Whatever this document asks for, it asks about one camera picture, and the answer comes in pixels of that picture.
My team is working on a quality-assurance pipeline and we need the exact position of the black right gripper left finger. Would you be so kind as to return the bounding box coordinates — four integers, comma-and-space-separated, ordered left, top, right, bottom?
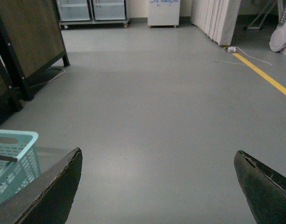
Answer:
0, 147, 83, 224

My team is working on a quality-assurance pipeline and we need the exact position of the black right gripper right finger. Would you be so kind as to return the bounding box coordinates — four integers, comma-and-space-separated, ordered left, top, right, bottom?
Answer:
234, 150, 286, 224

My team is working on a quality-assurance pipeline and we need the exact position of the light blue plastic basket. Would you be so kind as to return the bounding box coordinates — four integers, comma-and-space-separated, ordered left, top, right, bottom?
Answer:
0, 129, 41, 204

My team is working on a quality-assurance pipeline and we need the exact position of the dark wooden display stand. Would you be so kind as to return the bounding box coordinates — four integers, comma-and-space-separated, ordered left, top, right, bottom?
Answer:
0, 0, 70, 125

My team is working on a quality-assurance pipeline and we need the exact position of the white folding partition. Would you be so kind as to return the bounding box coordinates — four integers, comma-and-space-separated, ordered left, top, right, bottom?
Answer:
190, 0, 241, 46

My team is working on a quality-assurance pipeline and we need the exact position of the glass door refrigerator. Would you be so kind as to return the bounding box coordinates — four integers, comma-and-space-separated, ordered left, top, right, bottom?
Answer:
56, 0, 130, 30

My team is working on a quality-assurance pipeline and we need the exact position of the white chest freezer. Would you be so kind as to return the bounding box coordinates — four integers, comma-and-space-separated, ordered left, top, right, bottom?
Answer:
147, 0, 181, 28

